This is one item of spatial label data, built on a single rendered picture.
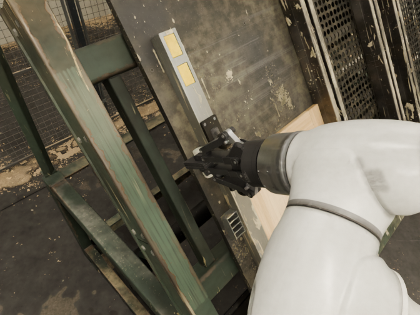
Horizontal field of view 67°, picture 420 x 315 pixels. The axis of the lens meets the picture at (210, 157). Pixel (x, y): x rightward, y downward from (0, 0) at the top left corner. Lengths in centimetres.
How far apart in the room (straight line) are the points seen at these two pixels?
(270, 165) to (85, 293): 196
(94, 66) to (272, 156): 48
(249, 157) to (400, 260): 218
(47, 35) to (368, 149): 55
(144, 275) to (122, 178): 73
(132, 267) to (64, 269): 109
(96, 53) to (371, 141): 60
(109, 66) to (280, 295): 61
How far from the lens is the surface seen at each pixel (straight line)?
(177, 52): 77
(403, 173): 34
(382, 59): 148
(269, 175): 43
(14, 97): 138
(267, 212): 96
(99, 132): 65
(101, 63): 77
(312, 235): 32
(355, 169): 34
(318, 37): 112
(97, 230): 150
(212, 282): 95
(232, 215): 88
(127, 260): 138
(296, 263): 32
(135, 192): 68
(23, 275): 250
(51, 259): 248
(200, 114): 77
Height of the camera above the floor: 198
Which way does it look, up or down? 44 degrees down
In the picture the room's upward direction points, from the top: straight up
